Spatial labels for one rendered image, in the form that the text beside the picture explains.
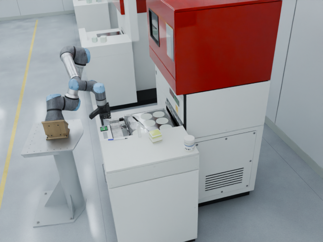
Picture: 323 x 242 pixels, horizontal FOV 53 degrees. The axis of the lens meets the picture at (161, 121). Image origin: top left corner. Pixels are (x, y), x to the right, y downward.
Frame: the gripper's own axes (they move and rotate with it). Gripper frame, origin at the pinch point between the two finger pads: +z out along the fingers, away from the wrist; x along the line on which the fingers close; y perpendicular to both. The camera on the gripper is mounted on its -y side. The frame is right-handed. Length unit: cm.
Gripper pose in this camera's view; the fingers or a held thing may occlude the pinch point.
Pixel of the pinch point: (102, 127)
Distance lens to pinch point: 245.6
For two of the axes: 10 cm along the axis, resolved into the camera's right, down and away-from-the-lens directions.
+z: 0.4, 8.4, 5.4
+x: -2.6, -5.1, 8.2
